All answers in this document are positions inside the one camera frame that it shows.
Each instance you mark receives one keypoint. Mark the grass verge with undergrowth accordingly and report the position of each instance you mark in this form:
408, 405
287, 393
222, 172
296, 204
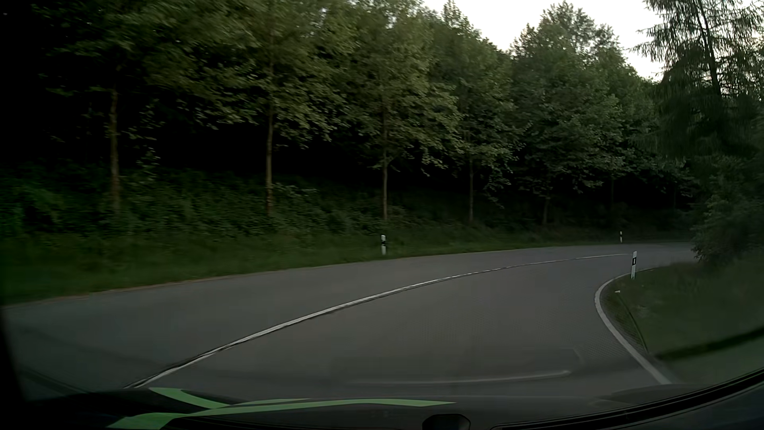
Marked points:
179, 251

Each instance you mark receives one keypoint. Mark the green bush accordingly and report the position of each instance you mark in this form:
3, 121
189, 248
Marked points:
731, 215

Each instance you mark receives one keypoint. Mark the road markings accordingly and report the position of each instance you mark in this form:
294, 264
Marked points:
334, 309

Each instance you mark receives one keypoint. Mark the grey asphalt road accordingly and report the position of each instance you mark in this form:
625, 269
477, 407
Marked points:
453, 322

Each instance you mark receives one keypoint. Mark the tall conifer tree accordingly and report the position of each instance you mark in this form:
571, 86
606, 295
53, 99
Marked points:
710, 77

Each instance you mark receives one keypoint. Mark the wood of green trees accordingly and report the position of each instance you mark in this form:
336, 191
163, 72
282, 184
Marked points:
382, 101

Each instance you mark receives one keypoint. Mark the car's own bonnet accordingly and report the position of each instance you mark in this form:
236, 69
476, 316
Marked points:
334, 412

